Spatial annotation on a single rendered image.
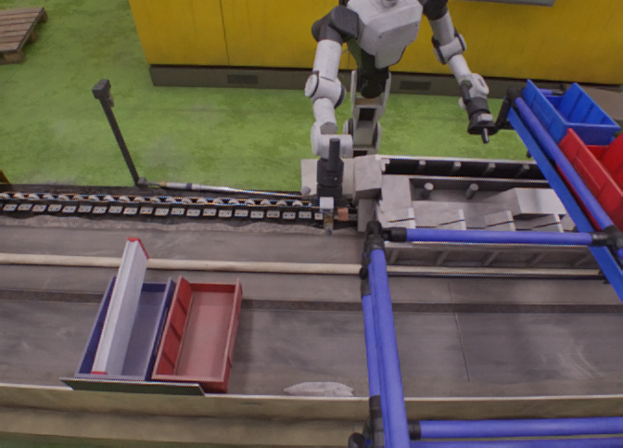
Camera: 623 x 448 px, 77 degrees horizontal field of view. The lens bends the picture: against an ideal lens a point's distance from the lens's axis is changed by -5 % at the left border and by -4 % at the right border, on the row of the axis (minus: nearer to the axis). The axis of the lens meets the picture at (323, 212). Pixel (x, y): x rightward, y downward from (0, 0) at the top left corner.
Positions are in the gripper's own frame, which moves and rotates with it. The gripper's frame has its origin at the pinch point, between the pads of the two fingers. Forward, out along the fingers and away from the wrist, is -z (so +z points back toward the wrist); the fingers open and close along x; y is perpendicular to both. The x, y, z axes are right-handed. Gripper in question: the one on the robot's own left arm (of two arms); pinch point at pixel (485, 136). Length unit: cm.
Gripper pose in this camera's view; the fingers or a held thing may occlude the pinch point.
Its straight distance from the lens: 174.4
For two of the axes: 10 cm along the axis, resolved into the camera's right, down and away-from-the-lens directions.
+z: 0.1, -8.6, 5.2
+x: -10.0, -0.3, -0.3
